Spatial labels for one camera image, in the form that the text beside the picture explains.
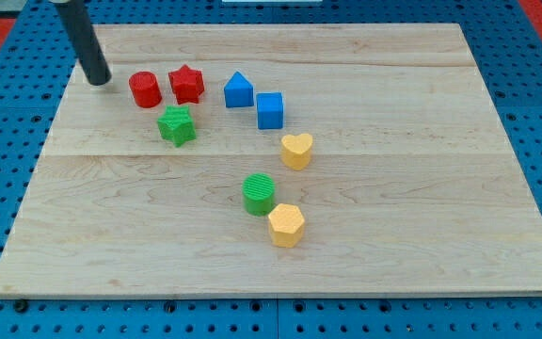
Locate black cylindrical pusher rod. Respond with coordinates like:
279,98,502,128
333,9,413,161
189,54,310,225
52,0,112,86

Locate light wooden board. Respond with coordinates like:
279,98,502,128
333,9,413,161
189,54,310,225
0,24,542,299

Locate red star block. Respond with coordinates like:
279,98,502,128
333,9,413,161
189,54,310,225
168,64,205,105

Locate yellow hexagon block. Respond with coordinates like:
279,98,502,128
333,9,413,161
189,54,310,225
267,203,305,248

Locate green star block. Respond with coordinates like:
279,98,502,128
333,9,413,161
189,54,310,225
157,105,197,147

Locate yellow heart block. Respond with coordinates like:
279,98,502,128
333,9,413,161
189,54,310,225
280,133,313,170

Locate blue triangle block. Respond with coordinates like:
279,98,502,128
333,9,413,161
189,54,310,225
223,72,254,108

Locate green cylinder block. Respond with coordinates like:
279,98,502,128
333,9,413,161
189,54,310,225
242,173,275,216

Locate blue cube block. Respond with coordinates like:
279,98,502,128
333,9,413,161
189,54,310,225
256,92,284,130

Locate red cylinder block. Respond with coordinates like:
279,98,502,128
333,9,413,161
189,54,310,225
128,72,162,108

